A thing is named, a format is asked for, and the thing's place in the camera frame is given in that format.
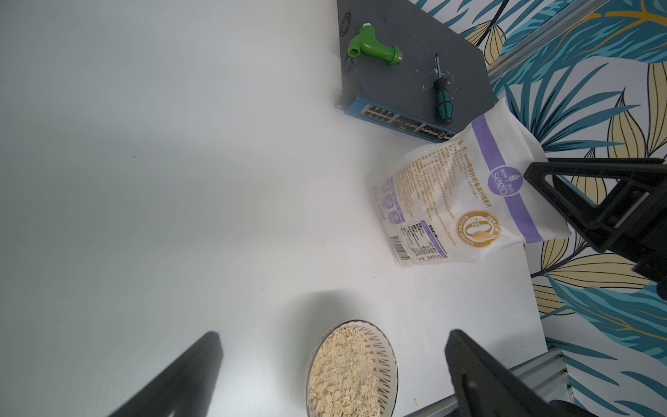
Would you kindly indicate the patterned breakfast bowl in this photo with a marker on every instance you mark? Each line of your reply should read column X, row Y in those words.
column 352, row 372

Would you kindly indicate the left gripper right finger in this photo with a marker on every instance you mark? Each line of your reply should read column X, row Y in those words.
column 483, row 387

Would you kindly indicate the green T-handle tool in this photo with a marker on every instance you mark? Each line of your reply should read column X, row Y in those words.
column 366, row 43

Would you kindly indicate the right aluminium frame post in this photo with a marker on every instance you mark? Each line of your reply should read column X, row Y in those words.
column 551, row 22

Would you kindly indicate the dark green screwdriver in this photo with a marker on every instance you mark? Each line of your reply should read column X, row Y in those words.
column 444, row 105

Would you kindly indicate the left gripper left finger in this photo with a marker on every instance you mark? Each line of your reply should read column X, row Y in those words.
column 185, row 387

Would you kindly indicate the oatmeal bag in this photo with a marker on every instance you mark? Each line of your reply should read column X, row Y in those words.
column 466, row 198

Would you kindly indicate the grey network switch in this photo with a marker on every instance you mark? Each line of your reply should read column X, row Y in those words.
column 402, row 97

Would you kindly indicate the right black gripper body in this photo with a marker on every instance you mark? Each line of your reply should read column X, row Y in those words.
column 654, row 260

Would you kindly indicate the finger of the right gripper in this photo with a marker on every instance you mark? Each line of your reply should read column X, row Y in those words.
column 630, row 219

